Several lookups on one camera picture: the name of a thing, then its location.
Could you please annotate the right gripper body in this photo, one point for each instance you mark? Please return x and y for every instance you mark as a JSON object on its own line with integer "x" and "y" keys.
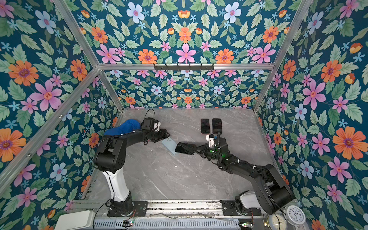
{"x": 209, "y": 153}

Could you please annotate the light blue phone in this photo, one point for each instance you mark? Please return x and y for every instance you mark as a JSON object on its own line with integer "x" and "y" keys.
{"x": 170, "y": 145}

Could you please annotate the white clock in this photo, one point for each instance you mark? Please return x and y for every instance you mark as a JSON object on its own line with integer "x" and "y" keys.
{"x": 294, "y": 215}

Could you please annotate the black phone front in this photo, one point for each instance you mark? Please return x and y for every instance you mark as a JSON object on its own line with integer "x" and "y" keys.
{"x": 185, "y": 148}

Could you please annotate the metal hook rail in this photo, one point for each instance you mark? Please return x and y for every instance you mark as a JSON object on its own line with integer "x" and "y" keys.
{"x": 183, "y": 67}

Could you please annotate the white box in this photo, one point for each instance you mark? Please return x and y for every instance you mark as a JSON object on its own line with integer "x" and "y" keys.
{"x": 76, "y": 221}

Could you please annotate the black phone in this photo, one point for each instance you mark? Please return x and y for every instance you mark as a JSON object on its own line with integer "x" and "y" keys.
{"x": 205, "y": 126}
{"x": 185, "y": 148}
{"x": 216, "y": 126}

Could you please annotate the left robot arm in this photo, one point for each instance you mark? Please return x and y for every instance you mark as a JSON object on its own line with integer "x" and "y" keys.
{"x": 110, "y": 158}

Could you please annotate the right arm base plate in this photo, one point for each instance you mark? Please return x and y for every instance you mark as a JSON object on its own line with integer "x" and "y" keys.
{"x": 235, "y": 208}

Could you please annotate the brass alarm clock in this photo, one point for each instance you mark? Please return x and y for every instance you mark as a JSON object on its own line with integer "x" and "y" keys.
{"x": 275, "y": 222}

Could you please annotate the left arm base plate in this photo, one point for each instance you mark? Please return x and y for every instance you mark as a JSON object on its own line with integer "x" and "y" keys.
{"x": 128, "y": 209}

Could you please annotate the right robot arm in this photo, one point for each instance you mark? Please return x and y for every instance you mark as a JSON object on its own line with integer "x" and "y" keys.
{"x": 270, "y": 192}

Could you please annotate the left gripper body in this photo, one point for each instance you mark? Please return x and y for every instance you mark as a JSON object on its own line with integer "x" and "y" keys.
{"x": 156, "y": 136}

